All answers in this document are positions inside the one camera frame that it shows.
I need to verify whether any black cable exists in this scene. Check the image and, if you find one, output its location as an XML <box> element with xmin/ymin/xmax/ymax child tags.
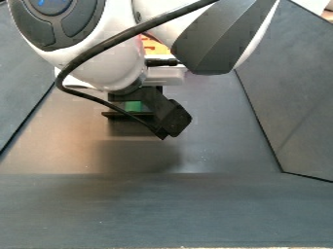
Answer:
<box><xmin>54</xmin><ymin>0</ymin><xmax>220</xmax><ymax>141</ymax></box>

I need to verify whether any black curved cradle holder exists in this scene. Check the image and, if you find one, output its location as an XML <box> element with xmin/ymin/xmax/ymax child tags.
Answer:
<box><xmin>109</xmin><ymin>88</ymin><xmax>164</xmax><ymax>122</ymax></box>

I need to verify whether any red shape sorter block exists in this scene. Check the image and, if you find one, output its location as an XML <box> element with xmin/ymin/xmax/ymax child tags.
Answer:
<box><xmin>141</xmin><ymin>35</ymin><xmax>170</xmax><ymax>55</ymax></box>

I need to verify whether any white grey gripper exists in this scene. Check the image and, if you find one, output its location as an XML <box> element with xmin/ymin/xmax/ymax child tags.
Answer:
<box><xmin>144</xmin><ymin>54</ymin><xmax>188</xmax><ymax>87</ymax></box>

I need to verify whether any green round peg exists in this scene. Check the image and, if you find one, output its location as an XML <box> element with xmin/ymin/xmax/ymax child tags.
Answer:
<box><xmin>125</xmin><ymin>101</ymin><xmax>142</xmax><ymax>112</ymax></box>

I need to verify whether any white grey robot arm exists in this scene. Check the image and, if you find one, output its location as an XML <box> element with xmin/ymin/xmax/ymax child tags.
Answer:
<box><xmin>7</xmin><ymin>0</ymin><xmax>280</xmax><ymax>91</ymax></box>

